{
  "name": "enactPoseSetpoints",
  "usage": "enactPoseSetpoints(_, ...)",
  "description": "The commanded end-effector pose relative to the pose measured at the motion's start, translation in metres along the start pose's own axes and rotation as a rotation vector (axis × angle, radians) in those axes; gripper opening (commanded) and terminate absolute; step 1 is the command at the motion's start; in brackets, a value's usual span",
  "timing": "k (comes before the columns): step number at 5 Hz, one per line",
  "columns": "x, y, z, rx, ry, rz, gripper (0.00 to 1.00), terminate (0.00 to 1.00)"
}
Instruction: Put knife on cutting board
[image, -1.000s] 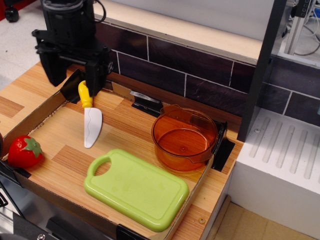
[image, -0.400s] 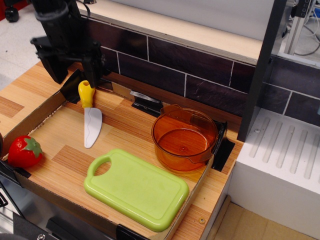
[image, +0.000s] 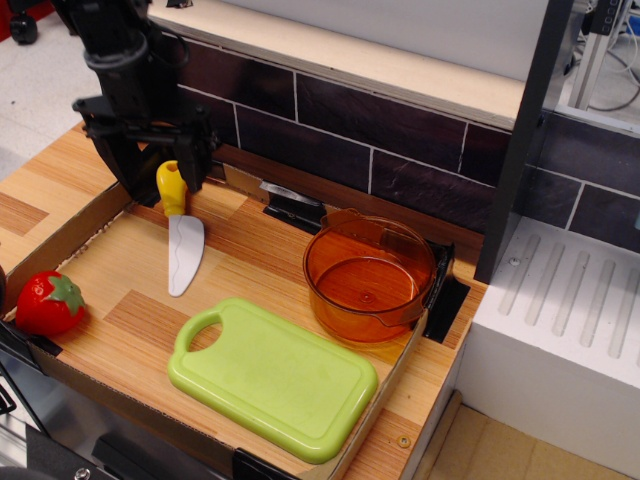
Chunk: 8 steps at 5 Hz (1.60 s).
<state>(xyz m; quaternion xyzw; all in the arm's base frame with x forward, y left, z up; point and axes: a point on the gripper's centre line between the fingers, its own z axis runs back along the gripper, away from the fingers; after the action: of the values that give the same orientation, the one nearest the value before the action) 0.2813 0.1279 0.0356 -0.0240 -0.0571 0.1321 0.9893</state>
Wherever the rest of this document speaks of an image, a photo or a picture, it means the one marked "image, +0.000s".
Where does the black caster wheel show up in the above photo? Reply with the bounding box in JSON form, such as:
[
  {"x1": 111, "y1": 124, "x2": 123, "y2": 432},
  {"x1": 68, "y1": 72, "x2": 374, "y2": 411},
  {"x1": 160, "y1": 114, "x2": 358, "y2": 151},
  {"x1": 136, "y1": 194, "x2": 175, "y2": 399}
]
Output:
[{"x1": 9, "y1": 12, "x2": 38, "y2": 45}]

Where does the cardboard fence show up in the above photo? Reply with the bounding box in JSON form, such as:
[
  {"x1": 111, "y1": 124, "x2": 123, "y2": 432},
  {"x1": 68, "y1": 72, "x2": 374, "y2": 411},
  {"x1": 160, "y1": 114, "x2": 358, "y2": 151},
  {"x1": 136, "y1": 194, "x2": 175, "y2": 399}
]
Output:
[{"x1": 2, "y1": 137, "x2": 481, "y2": 480}]

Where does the dark grey vertical post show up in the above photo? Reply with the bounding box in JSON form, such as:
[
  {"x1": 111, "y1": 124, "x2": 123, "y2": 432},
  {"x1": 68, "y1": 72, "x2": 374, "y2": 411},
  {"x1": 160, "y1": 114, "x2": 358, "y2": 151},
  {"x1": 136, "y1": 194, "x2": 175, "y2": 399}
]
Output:
[{"x1": 474, "y1": 1, "x2": 574, "y2": 284}]

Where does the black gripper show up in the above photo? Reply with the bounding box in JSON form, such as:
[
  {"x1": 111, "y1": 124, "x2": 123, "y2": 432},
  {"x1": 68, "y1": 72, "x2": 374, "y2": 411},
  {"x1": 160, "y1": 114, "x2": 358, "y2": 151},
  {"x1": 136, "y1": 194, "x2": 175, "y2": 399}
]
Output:
[{"x1": 74, "y1": 47, "x2": 220, "y2": 207}]

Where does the red toy strawberry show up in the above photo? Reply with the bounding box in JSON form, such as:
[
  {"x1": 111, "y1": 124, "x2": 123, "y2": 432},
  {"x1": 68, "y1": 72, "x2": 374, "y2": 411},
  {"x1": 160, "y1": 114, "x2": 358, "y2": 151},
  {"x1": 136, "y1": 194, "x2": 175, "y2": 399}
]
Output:
[{"x1": 15, "y1": 271, "x2": 86, "y2": 336}]

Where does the white dish drying rack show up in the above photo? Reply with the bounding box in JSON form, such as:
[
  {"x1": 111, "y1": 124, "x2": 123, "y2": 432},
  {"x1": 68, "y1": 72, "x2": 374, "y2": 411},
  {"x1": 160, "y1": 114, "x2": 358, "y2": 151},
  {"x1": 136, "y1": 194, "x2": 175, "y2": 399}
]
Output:
[{"x1": 456, "y1": 219, "x2": 639, "y2": 478}]

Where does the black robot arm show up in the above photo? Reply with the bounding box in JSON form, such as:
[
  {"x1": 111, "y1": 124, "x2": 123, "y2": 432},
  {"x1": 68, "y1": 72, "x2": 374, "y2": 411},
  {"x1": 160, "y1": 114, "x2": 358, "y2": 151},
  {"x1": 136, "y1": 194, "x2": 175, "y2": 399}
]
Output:
[{"x1": 54, "y1": 1, "x2": 219, "y2": 206}]

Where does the orange transparent plastic pot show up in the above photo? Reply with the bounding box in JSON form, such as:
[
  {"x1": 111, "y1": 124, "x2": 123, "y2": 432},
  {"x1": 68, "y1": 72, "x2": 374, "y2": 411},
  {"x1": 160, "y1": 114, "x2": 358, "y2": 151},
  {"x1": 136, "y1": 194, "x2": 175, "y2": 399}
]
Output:
[{"x1": 303, "y1": 209, "x2": 437, "y2": 344}]

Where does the green plastic cutting board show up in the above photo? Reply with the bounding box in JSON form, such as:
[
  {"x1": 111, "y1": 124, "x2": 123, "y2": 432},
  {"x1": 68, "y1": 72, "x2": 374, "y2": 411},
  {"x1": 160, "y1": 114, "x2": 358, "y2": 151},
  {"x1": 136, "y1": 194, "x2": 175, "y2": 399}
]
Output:
[{"x1": 168, "y1": 298, "x2": 378, "y2": 464}]

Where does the aluminium frame profile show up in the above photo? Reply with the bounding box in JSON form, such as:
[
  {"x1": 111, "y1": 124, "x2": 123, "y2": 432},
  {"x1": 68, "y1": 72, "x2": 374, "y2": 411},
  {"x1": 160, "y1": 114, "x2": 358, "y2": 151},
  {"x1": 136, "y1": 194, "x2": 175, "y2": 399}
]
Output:
[{"x1": 569, "y1": 0, "x2": 621, "y2": 110}]

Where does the yellow handled white toy knife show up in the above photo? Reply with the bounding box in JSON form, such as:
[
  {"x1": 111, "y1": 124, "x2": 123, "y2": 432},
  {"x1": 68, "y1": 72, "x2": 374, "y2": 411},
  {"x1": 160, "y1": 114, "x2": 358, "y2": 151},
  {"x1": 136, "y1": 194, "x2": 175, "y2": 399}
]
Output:
[{"x1": 156, "y1": 160, "x2": 205, "y2": 297}]

